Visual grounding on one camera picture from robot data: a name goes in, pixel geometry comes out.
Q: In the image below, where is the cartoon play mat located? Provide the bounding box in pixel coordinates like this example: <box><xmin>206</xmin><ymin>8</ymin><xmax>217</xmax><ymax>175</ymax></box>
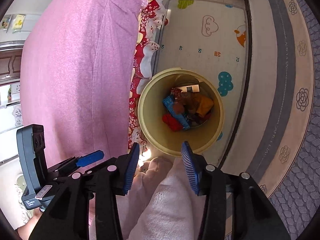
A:
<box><xmin>155</xmin><ymin>0</ymin><xmax>248</xmax><ymax>165</ymax></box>

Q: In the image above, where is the red floral bed skirt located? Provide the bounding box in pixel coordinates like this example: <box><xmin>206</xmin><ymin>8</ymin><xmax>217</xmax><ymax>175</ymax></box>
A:
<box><xmin>128</xmin><ymin>0</ymin><xmax>165</xmax><ymax>149</ymax></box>

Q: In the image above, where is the reddish brown cloth item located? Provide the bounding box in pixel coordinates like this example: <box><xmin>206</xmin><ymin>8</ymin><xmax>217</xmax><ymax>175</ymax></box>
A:
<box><xmin>173</xmin><ymin>92</ymin><xmax>197</xmax><ymax>114</ymax></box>

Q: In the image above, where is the beige grey floral rug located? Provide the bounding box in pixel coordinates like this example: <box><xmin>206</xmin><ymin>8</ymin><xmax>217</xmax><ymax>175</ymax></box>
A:
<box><xmin>222</xmin><ymin>0</ymin><xmax>319</xmax><ymax>239</ymax></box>

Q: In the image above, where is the pink bed sheet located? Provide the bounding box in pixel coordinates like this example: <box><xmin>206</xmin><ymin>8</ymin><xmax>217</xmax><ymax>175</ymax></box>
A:
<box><xmin>20</xmin><ymin>0</ymin><xmax>142</xmax><ymax>166</ymax></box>

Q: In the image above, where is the pink fluffy pyjama leg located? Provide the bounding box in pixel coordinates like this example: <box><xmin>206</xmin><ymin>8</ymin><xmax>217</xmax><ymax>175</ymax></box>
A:
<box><xmin>117</xmin><ymin>157</ymin><xmax>206</xmax><ymax>239</ymax></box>

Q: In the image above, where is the yellow trash bin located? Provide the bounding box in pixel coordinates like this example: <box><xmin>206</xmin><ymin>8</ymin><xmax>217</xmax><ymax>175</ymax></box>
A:
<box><xmin>138</xmin><ymin>68</ymin><xmax>225</xmax><ymax>157</ymax></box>

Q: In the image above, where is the white wall display shelf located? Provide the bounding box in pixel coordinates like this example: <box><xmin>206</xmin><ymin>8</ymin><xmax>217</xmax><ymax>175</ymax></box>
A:
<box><xmin>1</xmin><ymin>14</ymin><xmax>40</xmax><ymax>42</ymax></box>

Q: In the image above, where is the mustard yellow drawstring pouch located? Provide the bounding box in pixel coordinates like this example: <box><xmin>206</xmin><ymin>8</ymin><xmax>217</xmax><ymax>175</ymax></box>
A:
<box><xmin>194</xmin><ymin>93</ymin><xmax>214</xmax><ymax>118</ymax></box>

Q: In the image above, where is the person's left hand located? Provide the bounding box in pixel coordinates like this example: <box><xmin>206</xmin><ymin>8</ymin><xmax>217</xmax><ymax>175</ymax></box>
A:
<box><xmin>15</xmin><ymin>208</ymin><xmax>42</xmax><ymax>240</ymax></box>

